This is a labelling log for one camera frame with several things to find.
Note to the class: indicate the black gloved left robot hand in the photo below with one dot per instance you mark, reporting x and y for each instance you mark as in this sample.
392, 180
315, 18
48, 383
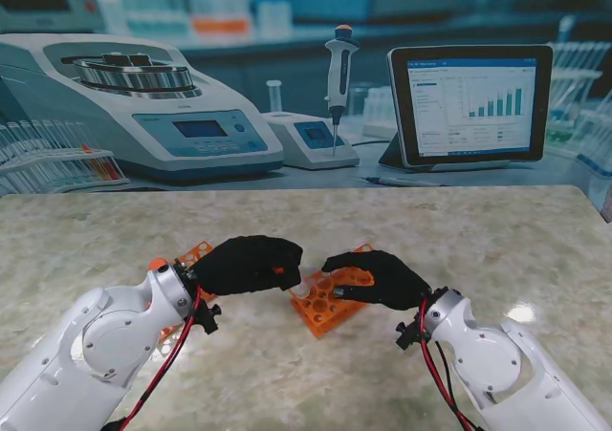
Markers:
239, 268

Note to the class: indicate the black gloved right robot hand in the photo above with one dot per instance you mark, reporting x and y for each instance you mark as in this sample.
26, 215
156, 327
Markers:
392, 283

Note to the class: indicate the clear plastic centrifuge tube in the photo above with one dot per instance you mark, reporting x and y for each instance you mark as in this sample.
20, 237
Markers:
301, 290

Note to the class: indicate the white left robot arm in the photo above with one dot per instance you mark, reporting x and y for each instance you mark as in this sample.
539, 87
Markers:
95, 345

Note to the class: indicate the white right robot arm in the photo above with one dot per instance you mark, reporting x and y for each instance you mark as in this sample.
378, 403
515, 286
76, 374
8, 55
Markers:
497, 359

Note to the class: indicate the orange plastic test tube rack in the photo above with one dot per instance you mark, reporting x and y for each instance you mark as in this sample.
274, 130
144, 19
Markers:
193, 254
315, 318

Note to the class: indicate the printed laboratory backdrop poster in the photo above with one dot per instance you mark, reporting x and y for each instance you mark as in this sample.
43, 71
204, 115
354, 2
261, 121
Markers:
306, 68

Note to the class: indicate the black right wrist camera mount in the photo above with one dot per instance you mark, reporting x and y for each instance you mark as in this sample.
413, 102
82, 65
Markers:
406, 335

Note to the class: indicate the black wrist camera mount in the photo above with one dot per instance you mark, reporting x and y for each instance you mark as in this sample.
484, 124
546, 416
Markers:
209, 317
406, 335

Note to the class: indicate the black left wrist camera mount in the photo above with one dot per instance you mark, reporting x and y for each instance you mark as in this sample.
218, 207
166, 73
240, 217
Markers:
209, 317

